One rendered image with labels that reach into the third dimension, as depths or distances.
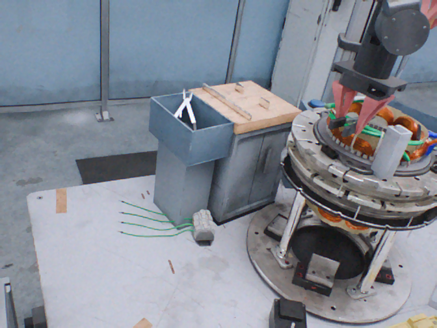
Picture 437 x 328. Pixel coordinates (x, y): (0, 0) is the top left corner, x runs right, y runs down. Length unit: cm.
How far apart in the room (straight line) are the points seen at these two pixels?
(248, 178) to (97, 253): 39
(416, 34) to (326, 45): 253
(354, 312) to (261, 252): 23
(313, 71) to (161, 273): 244
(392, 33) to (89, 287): 69
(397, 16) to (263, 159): 53
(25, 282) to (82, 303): 112
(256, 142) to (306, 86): 223
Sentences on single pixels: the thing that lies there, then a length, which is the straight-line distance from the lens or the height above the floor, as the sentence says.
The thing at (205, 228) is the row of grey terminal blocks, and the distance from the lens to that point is 94.
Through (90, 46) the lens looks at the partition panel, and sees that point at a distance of 292.
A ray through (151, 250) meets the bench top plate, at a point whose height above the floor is 78.
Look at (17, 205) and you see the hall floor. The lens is 234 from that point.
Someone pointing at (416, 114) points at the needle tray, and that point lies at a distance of 122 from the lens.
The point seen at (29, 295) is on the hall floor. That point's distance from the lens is 190.
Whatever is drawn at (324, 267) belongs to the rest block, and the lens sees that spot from 90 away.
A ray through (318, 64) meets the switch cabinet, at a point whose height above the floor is 58.
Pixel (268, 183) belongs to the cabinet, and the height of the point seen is 86.
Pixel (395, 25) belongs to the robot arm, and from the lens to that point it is 58.
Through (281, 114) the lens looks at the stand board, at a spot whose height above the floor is 107.
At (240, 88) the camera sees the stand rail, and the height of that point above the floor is 108.
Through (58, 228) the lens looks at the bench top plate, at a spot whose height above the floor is 78.
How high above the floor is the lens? 145
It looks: 32 degrees down
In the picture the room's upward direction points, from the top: 10 degrees clockwise
